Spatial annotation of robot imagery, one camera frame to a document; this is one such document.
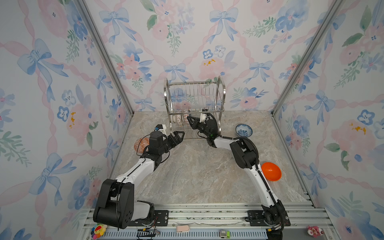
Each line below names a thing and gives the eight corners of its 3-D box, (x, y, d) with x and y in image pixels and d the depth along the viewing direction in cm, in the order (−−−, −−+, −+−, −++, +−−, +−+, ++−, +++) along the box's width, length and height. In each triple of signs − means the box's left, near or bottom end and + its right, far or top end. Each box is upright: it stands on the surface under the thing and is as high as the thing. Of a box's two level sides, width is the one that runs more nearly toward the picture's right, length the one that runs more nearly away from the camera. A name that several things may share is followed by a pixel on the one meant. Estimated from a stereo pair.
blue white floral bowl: (233, 133, 110) (234, 129, 106) (236, 125, 115) (238, 121, 111) (249, 139, 107) (251, 135, 103) (252, 131, 111) (254, 127, 107)
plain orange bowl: (263, 182, 88) (267, 179, 83) (258, 166, 94) (261, 162, 90) (279, 182, 88) (283, 179, 83) (273, 166, 94) (277, 162, 90)
